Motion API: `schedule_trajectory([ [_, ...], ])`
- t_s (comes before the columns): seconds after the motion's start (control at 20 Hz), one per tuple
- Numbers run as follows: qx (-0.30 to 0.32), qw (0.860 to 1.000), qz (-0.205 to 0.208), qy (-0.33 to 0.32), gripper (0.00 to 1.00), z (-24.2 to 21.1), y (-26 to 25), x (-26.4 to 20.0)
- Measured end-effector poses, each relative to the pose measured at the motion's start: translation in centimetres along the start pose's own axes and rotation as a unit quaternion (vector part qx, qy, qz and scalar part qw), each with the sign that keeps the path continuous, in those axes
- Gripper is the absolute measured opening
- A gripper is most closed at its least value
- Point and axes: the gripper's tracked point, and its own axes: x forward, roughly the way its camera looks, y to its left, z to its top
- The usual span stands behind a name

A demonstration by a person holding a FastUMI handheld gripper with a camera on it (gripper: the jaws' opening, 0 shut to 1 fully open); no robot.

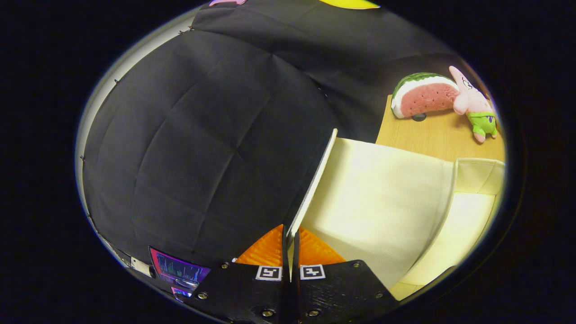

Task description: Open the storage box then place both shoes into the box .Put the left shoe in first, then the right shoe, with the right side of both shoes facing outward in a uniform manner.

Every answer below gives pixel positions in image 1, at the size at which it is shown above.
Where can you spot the small white box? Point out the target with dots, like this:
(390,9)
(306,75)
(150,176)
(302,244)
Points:
(141,267)

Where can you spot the black backdrop cloth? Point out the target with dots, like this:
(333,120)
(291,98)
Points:
(202,148)

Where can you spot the watermelon slice plush toy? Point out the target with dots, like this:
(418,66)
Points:
(425,98)

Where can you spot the computer monitor screen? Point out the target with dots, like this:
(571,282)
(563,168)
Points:
(180,269)

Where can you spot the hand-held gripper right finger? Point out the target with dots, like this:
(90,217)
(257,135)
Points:
(342,292)

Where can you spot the black round desk grommet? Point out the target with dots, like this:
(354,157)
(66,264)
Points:
(419,117)

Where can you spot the pink starfish plush toy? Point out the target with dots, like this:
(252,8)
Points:
(472,101)

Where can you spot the grey fabric storage box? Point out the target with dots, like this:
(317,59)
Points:
(378,202)

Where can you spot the small lit screen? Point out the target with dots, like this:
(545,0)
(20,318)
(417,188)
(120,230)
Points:
(181,293)

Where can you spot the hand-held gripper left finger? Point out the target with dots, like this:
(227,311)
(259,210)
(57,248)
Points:
(243,292)

